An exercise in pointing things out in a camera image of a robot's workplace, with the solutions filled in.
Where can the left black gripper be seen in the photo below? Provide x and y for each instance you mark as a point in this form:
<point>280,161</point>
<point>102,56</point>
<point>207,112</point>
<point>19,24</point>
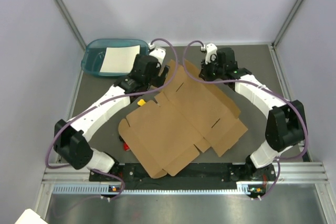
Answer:
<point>158,80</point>

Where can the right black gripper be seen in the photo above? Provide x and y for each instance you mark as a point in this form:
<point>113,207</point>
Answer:
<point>203,74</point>

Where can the brown cardboard box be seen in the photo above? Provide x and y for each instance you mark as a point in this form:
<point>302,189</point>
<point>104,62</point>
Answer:
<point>185,119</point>

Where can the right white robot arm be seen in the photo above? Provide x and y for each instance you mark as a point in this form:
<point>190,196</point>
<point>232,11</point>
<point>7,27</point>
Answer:
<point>286,121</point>

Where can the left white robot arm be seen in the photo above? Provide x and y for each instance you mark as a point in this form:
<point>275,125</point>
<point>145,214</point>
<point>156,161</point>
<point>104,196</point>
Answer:
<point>72,137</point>

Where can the white box corner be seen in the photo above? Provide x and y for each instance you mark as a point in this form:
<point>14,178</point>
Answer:
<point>30,217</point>

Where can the yellow bone-shaped eraser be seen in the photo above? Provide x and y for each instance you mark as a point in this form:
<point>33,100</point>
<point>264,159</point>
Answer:
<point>141,102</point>

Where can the white paper sheet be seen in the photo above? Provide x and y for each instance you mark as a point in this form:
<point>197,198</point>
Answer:
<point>119,60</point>

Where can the teal plastic bin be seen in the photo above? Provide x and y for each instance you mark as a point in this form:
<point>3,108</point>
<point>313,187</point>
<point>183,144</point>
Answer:
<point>95,52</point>

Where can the red black stamp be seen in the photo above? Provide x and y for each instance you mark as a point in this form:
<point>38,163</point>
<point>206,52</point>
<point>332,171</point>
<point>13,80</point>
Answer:
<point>126,147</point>

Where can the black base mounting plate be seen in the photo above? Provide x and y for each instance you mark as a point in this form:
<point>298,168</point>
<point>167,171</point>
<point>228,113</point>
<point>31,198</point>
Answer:
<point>227,172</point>

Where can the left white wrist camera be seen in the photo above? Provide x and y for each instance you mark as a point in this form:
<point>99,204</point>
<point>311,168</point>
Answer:
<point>157,52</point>

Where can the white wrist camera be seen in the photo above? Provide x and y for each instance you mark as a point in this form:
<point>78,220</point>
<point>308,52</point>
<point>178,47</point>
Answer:
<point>211,52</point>
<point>157,52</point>

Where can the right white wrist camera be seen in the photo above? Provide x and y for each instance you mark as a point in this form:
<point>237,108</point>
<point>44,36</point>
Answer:
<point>211,52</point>

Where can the aluminium frame rail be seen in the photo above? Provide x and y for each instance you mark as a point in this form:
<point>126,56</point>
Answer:
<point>290,173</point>

